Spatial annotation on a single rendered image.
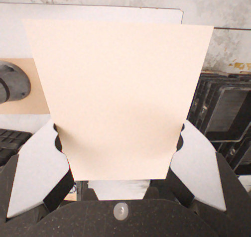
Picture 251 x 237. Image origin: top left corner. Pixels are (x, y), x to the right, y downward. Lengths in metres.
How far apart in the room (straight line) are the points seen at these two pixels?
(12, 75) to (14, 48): 0.12
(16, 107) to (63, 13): 0.43
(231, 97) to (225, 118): 0.17
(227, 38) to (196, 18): 0.35
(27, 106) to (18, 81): 0.13
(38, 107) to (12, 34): 0.28
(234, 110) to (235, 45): 0.69
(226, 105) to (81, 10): 1.00
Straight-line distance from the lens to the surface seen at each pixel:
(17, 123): 0.80
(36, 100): 0.64
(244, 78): 1.36
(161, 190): 2.18
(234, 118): 1.19
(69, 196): 0.90
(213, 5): 1.46
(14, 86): 0.58
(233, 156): 1.43
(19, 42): 0.63
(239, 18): 1.59
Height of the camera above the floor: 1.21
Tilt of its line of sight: 62 degrees down
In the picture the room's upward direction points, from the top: 176 degrees clockwise
